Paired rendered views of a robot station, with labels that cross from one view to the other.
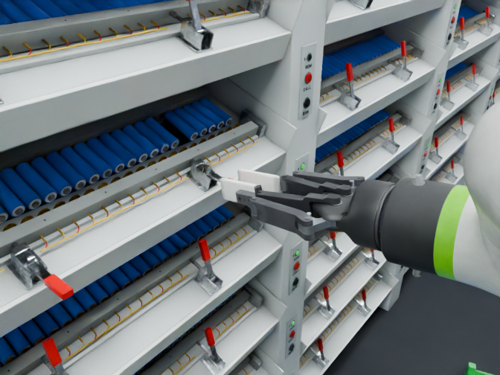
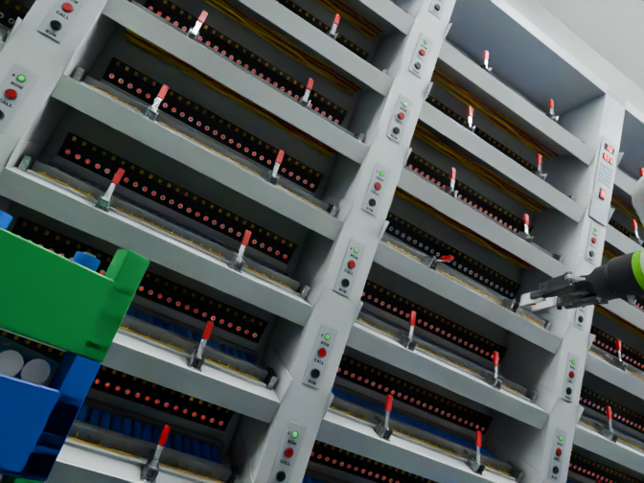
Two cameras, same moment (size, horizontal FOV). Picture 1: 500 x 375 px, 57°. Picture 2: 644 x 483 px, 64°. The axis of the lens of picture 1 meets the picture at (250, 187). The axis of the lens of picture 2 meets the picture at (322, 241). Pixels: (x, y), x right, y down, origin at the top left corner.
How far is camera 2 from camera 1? 1.05 m
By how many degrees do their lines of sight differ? 56
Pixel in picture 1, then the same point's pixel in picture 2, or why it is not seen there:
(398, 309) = not seen: outside the picture
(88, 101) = (478, 220)
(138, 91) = (495, 234)
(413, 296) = not seen: outside the picture
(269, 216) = (548, 285)
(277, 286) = (539, 458)
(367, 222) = (601, 269)
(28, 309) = (423, 275)
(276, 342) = not seen: outside the picture
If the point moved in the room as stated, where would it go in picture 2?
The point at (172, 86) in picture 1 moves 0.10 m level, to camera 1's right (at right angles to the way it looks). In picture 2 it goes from (509, 245) to (550, 251)
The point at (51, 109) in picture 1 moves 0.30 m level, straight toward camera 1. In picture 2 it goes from (467, 212) to (512, 151)
